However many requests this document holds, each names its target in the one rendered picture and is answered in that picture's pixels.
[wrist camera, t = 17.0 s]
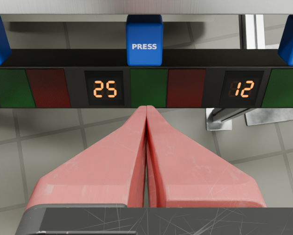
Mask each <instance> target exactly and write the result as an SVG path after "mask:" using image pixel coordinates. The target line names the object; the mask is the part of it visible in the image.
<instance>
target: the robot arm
mask: <svg viewBox="0 0 293 235"><path fill-rule="evenodd" d="M146 167H147V182H148V198H149V207H143V206H144V191H145V175H146ZM15 235H293V207H267V206H266V203H265V201H264V199H263V196H262V194H261V191H260V189H259V186H258V184H257V182H256V181H255V179H254V178H252V177H251V176H249V175H248V174H246V173H244V172H243V171H241V170H239V169H238V168H236V167H235V166H233V165H232V164H230V163H229V162H227V161H225V160H224V159H222V158H221V157H219V156H218V155H216V154H214V153H213V152H211V151H210V150H208V149H206V148H205V147H203V146H202V145H200V144H199V143H197V142H196V141H194V140H192V139H191V138H189V137H188V136H186V135H184V134H183V133H181V132H180V131H178V130H176V129H175V128H173V127H172V126H171V125H170V124H169V123H168V122H167V121H166V120H165V119H164V118H163V116H162V115H161V114H160V113H159V112H158V111H157V110H156V109H155V107H154V106H152V105H147V106H139V107H138V108H137V110H136V111H135V112H134V113H133V114H132V115H131V116H130V117H129V119H128V120H127V121H126V122H125V123H124V124H123V125H122V126H121V127H120V128H118V129H117V130H115V131H114V132H112V133H111V134H109V135H107V136H106V137H104V138H103V139H101V140H99V141H98V142H96V143H95V144H93V145H92V146H90V147H89V148H87V149H86V150H84V151H82V152H81V153H79V154H77V155H76V156H74V157H73V158H71V159H70V160H68V161H67V162H65V163H63V164H62V165H60V166H59V167H57V168H56V169H54V170H52V171H51V172H49V173H48V174H46V175H45V176H43V177H41V178H40V179H39V180H38V181H37V183H36V185H35V186H34V189H33V191H32V194H31V196H30V199H29V201H28V204H27V206H26V209H25V211H24V214H23V216H22V219H21V221H20V223H19V225H18V228H17V230H16V233H15Z"/></svg>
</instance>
